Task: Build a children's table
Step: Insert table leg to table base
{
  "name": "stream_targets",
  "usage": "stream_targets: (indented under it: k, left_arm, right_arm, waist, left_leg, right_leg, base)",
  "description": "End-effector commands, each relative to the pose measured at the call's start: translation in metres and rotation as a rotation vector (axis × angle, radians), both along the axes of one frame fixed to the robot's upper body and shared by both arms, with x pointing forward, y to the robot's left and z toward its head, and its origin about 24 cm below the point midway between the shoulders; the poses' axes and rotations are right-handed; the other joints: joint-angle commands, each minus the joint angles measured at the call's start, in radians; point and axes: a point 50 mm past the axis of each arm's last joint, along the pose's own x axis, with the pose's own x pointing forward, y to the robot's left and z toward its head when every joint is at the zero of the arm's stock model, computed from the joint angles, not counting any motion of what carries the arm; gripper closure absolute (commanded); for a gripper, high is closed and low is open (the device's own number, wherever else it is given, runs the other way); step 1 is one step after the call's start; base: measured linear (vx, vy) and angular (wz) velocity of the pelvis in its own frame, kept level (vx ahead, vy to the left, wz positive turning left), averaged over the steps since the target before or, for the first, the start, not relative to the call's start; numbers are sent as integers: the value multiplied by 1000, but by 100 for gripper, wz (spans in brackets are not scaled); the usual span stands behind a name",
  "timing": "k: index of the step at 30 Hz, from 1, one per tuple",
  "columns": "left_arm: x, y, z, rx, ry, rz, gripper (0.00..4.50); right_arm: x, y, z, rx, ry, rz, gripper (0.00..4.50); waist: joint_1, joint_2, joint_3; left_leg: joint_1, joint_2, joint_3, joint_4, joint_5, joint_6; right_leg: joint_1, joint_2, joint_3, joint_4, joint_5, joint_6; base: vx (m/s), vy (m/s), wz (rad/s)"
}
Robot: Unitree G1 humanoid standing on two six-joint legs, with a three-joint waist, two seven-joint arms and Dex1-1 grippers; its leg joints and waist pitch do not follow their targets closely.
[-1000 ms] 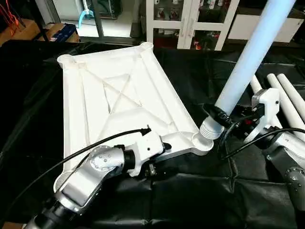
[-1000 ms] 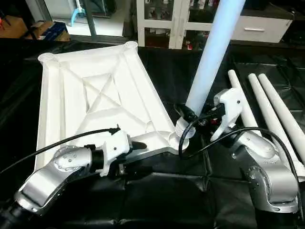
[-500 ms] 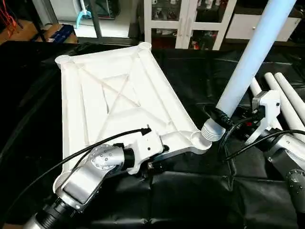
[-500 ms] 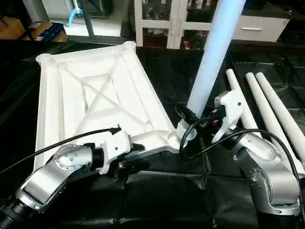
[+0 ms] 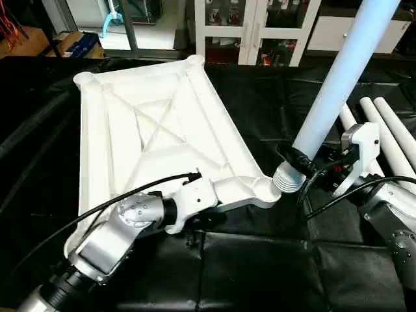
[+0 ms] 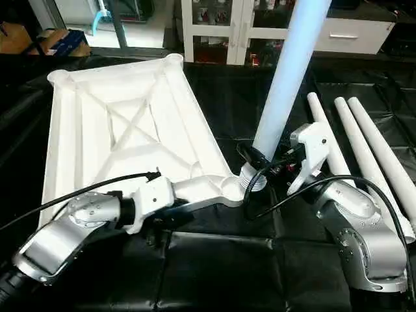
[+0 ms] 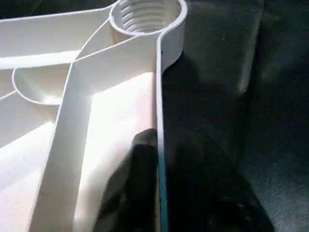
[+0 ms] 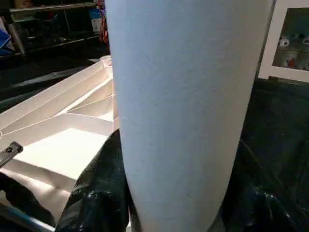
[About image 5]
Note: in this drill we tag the white glass door cabinet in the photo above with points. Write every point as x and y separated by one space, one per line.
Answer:
252 39

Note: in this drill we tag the grey metal pole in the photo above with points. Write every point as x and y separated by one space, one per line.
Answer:
129 26

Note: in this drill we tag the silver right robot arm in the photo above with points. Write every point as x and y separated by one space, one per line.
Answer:
396 214

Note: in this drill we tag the white drawer unit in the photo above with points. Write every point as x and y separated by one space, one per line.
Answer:
338 36

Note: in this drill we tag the white plastic table top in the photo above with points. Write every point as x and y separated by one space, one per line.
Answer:
162 156

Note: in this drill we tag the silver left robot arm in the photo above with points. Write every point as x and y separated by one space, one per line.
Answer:
110 240

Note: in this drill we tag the black work mat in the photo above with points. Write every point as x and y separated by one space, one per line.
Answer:
279 110

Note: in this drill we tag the white plastic table leg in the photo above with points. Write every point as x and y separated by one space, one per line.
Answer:
383 130
348 117
338 84
400 127

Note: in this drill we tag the blue box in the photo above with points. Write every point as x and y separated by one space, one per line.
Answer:
81 44

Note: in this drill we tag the turquoise plastic stool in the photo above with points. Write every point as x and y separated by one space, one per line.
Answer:
107 26

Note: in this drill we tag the brown cardboard board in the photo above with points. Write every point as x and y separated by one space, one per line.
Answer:
26 45

